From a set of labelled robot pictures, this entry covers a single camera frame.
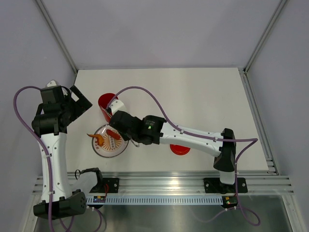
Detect aluminium rail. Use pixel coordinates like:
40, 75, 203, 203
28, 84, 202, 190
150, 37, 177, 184
32, 172, 295, 196
238, 68, 281, 175

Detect aluminium frame post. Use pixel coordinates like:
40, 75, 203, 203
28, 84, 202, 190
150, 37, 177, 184
34, 0, 78, 76
243, 0, 289, 74

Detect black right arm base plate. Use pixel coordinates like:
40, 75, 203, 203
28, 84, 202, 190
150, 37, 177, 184
203, 177, 248, 194

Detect red round lid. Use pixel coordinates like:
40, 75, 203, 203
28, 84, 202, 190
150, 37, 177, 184
169, 145, 190, 156

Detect aluminium front rail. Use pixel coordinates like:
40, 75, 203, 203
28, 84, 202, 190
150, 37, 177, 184
32, 172, 295, 196

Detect red grilled sausage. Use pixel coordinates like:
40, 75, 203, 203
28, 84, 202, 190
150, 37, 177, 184
106, 129, 121, 140

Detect aluminium right side rail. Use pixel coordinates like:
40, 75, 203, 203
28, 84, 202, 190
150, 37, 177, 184
238, 68, 281, 175

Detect aluminium right frame post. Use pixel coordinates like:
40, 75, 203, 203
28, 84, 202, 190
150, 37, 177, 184
243, 0, 289, 74

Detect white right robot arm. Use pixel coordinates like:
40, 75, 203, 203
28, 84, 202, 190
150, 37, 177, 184
98, 93, 237, 191

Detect orange fried chicken wing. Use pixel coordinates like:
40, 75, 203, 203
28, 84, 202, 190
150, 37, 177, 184
87, 134, 104, 147

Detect aluminium left frame post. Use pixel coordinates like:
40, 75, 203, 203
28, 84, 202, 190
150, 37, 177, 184
34, 0, 78, 76

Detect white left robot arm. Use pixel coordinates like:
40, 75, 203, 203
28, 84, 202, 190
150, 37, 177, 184
31, 85, 104, 220

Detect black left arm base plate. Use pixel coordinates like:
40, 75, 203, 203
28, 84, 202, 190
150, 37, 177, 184
90, 177, 120, 194

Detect white plate with red print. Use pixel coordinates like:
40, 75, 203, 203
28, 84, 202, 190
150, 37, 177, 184
92, 124, 128, 158

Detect red cylindrical lunch container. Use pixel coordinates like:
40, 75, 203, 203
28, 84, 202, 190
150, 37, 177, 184
98, 93, 115, 123

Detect stainless steel tongs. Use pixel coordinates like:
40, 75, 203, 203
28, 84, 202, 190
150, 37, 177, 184
130, 137, 140, 147

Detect white slotted cable duct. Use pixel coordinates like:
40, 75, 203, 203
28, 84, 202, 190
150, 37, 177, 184
86, 196, 223, 205

